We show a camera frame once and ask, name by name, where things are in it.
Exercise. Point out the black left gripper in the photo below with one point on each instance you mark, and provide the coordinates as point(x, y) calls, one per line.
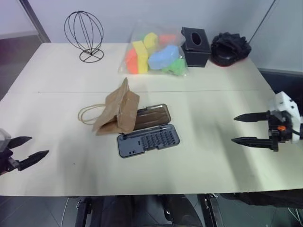
point(7, 162)

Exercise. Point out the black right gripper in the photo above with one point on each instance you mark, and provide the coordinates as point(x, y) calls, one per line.
point(282, 133)

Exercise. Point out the grey screwdriver bit case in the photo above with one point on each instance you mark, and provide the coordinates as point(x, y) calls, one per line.
point(151, 142)

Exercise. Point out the black crumpled cap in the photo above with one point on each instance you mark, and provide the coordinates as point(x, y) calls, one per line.
point(230, 50)

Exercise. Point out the black table leg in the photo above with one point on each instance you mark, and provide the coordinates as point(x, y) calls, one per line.
point(83, 212)
point(209, 211)

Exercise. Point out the black tissue box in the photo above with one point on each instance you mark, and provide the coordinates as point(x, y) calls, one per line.
point(195, 55)

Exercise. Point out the green sponge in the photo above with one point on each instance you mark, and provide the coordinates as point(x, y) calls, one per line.
point(176, 67)

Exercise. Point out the brown paper bag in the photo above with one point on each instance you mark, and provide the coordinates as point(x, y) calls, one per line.
point(123, 106)

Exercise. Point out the thin dark slanted rod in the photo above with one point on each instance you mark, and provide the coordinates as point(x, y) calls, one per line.
point(264, 19)

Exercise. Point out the blue sponge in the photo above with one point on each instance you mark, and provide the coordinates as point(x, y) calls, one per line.
point(163, 58)

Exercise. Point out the red-orange sponge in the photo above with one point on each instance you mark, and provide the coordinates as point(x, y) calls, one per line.
point(166, 39)

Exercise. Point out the yellow rectangular sponge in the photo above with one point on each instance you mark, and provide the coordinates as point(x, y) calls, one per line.
point(140, 55)

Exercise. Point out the yellow-green round sponge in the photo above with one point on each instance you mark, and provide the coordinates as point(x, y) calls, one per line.
point(151, 40)

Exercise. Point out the orange sponge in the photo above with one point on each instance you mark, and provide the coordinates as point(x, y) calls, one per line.
point(132, 61)

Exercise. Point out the clear plastic bag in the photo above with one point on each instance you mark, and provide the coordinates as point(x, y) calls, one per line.
point(142, 28)

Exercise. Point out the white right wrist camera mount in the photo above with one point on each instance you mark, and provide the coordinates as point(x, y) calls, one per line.
point(287, 104)

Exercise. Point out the dark door frame post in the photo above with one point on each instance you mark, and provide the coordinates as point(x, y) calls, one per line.
point(38, 21)

